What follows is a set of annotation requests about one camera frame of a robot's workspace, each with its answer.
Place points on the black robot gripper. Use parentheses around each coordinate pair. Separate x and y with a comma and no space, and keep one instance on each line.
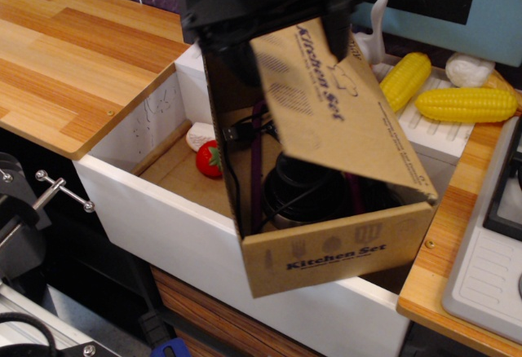
(227,26)

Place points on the brown cardboard kitchen set box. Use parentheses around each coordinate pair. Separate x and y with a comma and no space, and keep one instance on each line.
(327,113)

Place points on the white toy faucet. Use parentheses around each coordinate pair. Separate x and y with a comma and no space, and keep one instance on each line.
(372,44)

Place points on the yellow toy corn upper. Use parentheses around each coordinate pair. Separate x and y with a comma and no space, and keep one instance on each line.
(406,78)

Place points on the yellow toy corn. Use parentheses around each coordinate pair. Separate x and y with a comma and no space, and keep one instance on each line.
(406,78)
(467,105)

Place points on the red toy strawberry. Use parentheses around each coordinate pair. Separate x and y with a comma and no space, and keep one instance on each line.
(208,160)

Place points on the black round device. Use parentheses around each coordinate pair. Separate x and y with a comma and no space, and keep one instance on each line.
(297,193)

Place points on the yellow toy corn lower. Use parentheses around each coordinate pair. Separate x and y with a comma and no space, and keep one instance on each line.
(467,105)

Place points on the white toy garlic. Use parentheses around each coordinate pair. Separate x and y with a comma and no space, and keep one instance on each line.
(468,71)

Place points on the yellow toy piece behind garlic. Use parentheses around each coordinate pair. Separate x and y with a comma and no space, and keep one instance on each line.
(495,80)

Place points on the grey toy stove top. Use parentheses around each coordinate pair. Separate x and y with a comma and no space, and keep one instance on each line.
(484,286)

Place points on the metal clamp with handle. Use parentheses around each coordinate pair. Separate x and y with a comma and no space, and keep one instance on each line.
(23,217)

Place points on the blue clamp handle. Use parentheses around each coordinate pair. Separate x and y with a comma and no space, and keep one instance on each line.
(175,347)

